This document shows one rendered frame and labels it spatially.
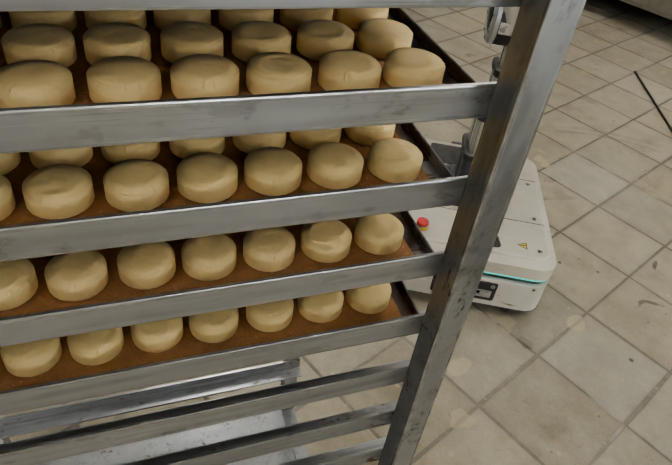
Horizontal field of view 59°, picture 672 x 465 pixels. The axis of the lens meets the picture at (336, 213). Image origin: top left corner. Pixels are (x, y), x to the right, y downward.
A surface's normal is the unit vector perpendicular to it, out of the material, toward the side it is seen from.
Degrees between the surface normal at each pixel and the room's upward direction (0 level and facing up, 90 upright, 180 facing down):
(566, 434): 0
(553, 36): 90
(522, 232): 0
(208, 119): 90
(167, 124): 90
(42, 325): 90
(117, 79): 0
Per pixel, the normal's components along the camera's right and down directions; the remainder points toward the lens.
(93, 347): 0.11, -0.77
